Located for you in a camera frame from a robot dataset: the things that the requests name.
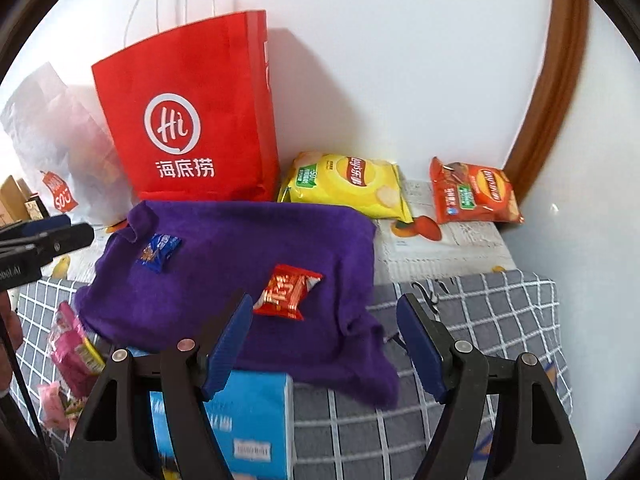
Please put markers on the wooden furniture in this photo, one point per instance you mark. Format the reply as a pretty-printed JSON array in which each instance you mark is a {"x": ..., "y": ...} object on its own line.
[{"x": 10, "y": 200}]

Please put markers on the small patterned box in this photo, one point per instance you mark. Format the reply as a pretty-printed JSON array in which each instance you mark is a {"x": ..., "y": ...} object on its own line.
[{"x": 35, "y": 207}]

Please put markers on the small blue snack packet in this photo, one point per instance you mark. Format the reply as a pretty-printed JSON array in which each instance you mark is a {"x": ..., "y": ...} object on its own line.
[{"x": 159, "y": 252}]

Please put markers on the white plastic bag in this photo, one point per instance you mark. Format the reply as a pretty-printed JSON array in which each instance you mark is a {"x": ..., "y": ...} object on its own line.
[{"x": 50, "y": 135}]

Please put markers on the purple cloth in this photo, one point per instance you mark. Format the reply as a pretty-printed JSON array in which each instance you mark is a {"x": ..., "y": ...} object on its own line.
[{"x": 225, "y": 240}]

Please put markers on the red paper bag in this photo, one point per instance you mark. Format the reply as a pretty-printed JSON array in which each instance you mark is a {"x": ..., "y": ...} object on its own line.
[{"x": 200, "y": 85}]

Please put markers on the wooden door frame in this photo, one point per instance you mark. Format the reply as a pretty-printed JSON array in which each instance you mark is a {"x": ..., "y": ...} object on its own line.
[{"x": 550, "y": 85}]

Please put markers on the orange chip bag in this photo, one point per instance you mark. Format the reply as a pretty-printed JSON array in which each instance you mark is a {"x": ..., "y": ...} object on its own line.
[{"x": 475, "y": 190}]

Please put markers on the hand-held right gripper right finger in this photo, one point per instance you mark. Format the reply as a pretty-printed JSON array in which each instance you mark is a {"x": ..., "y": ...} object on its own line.
[{"x": 420, "y": 350}]

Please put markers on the small light pink packet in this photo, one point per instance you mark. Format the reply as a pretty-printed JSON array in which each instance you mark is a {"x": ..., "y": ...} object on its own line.
[{"x": 52, "y": 402}]

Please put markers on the yellow chip bag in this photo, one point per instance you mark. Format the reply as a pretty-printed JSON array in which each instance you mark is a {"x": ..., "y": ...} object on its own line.
[{"x": 350, "y": 180}]

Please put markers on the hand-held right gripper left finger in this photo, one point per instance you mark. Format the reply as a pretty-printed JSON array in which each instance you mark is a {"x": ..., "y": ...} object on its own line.
[{"x": 230, "y": 345}]

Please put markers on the blue tissue pack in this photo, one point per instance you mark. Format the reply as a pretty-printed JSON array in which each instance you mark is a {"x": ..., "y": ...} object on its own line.
[{"x": 250, "y": 425}]

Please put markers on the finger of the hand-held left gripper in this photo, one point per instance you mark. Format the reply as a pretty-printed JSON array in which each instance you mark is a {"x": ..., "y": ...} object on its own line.
[
  {"x": 70, "y": 240},
  {"x": 47, "y": 225}
]

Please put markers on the small red snack packet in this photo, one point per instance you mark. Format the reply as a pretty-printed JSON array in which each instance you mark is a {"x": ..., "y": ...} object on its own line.
[{"x": 285, "y": 292}]

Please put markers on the grey checked blanket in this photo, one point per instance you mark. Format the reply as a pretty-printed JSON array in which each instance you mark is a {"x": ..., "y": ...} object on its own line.
[{"x": 500, "y": 310}]

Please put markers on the pink snack packet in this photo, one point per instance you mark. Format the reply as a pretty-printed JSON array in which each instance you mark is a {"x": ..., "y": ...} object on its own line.
[{"x": 70, "y": 345}]

